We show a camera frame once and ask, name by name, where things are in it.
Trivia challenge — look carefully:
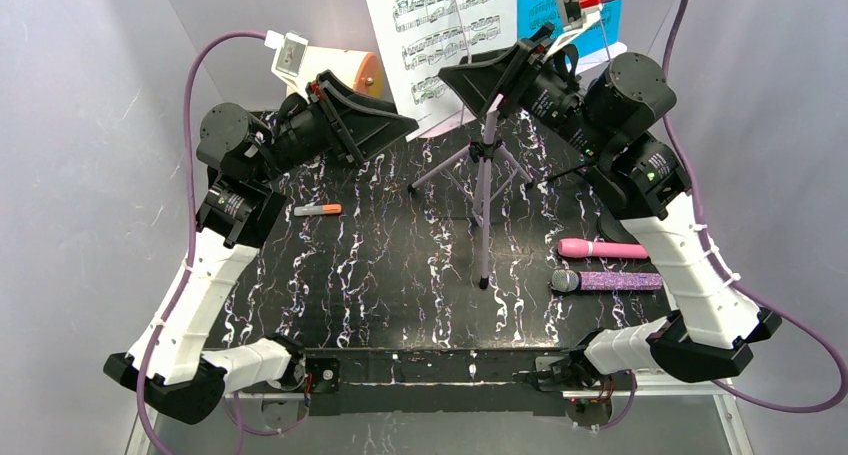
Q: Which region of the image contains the silver tripod music stand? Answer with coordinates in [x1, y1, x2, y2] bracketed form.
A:
[407, 98, 534, 289]

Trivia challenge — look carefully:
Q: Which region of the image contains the white sheet music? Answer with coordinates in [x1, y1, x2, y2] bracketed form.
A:
[366, 0, 517, 141]

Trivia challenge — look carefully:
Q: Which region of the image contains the black round-base mic stand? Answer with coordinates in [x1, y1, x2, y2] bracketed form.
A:
[596, 205, 638, 244]

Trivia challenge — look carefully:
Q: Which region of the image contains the pink microphone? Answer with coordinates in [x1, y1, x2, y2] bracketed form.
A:
[556, 238, 649, 260]

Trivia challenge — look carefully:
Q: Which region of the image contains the blue mesh microphone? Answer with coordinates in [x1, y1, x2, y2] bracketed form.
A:
[549, 269, 663, 293]

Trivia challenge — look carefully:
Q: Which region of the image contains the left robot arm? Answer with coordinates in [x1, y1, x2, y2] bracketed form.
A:
[104, 71, 418, 425]

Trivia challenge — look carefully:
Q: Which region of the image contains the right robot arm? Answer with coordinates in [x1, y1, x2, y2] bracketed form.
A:
[438, 30, 782, 385]

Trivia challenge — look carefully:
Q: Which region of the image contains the cream and orange drum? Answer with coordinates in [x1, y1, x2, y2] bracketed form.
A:
[287, 46, 385, 98]

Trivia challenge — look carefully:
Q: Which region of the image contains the orange and grey marker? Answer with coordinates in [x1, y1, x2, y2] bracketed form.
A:
[293, 204, 342, 217]

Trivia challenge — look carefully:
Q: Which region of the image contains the blue sheet music page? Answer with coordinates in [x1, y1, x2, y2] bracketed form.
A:
[516, 0, 625, 60]

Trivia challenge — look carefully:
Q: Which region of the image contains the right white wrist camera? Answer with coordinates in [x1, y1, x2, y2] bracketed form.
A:
[549, 0, 603, 53]

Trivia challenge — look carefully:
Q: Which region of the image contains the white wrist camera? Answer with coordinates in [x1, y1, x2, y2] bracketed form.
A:
[264, 30, 309, 93]
[549, 0, 603, 53]

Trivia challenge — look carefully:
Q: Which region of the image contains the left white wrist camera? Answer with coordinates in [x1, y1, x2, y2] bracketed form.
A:
[264, 30, 309, 93]

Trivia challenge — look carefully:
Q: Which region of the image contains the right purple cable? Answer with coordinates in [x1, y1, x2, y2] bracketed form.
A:
[599, 0, 848, 415]

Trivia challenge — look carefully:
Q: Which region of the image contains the purple cable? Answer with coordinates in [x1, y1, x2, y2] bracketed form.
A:
[135, 29, 286, 455]
[599, 0, 848, 415]

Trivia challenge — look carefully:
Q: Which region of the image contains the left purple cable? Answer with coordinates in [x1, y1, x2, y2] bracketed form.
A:
[135, 29, 286, 455]

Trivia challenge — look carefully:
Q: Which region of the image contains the aluminium frame rail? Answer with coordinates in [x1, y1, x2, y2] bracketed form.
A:
[127, 349, 753, 454]

